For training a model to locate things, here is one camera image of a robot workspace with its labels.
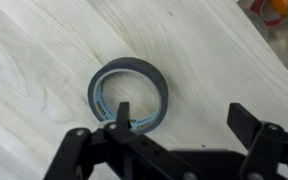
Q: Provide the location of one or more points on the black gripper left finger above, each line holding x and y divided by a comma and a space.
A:
84, 156

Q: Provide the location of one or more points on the black masking tape roll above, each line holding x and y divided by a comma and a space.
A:
150, 71

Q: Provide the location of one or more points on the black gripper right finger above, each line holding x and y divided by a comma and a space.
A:
270, 150

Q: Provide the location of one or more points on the red tape roll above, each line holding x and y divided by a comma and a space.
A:
277, 22

